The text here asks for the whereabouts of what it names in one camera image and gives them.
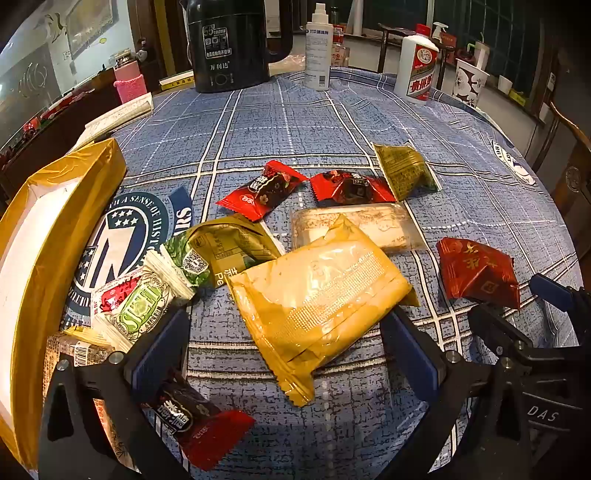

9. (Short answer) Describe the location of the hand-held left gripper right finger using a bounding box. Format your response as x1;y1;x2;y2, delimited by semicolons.
374;309;498;480

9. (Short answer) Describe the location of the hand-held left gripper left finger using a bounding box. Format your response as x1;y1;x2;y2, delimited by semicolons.
39;307;195;480

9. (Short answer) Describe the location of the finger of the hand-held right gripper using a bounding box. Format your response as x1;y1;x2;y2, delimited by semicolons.
468;305;536;361
529;273;591;347

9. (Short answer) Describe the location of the red foil snack packet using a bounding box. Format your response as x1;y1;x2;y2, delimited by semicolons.
436;237;522;310

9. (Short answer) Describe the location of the clear barcode snack packet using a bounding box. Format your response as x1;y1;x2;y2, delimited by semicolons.
46;325;134;462

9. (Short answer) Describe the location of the large yellow snack packet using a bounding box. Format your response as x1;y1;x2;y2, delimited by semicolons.
226;215;414;408

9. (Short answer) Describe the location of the green gold snack packet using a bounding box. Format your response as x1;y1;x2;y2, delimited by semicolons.
159;213;287;289

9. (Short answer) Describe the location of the translucent white snack packet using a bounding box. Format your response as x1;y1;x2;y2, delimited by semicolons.
291;203;426;254

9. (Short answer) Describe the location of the gold cardboard box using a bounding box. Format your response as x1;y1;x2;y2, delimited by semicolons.
0;137;127;469

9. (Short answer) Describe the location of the white green snack packet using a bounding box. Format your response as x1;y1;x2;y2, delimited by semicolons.
90;253;197;354

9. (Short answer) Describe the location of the red black candy packet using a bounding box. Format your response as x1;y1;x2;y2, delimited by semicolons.
309;169;398;205
216;160;309;221
141;369;256;472

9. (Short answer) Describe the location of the wooden armchair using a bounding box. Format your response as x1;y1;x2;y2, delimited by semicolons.
531;102;591;241

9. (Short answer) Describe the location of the olive gold snack packet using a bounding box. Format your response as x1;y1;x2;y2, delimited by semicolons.
373;143;440;201

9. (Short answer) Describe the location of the white printed paper cup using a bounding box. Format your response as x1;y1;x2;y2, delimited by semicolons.
453;58;490;108

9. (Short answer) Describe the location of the white notebook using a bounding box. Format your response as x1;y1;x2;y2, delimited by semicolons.
76;92;154;148

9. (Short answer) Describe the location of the white thermos with straw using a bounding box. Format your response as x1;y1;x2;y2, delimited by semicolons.
467;41;490;70

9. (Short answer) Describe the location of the blue plaid tablecloth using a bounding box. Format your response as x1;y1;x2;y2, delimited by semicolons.
60;69;585;480

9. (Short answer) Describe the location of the white red liquor bottle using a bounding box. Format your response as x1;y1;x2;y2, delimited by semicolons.
393;23;440;106

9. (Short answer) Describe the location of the dark wooden cabinet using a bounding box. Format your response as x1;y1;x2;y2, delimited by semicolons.
0;69;122;195

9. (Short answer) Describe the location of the pink sleeved bottle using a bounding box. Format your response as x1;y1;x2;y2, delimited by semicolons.
113;50;148;104

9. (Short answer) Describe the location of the flat yellow green box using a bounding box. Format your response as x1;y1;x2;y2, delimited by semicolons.
159;69;195;93

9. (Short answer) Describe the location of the white trigger spray bottle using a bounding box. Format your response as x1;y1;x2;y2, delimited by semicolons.
431;22;455;51

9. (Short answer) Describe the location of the dark wooden chair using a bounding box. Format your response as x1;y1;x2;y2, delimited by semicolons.
378;23;416;72

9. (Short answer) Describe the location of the glass partition panel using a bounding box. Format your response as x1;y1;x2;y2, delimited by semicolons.
0;0;121;148

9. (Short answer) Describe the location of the small glass bottle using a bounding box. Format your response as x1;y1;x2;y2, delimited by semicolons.
331;28;352;69

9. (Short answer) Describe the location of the black electric kettle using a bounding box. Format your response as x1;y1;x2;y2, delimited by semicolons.
180;0;294;94

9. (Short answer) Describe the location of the framed painting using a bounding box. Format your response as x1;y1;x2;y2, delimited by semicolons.
67;0;118;58

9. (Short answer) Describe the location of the white paper roll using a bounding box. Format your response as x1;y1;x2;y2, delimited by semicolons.
348;0;365;35

